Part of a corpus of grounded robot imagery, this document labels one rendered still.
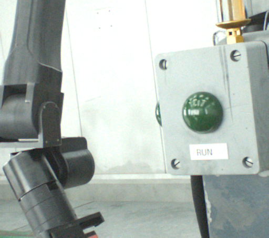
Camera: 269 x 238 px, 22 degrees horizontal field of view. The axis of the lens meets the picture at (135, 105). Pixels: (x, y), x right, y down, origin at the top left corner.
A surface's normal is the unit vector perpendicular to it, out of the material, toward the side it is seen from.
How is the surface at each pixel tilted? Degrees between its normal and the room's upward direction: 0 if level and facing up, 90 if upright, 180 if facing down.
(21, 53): 72
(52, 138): 92
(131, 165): 90
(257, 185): 90
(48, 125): 92
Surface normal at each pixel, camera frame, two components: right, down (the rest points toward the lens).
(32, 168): 0.16, -0.37
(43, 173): 0.51, -0.50
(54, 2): 0.80, -0.04
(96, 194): -0.57, 0.11
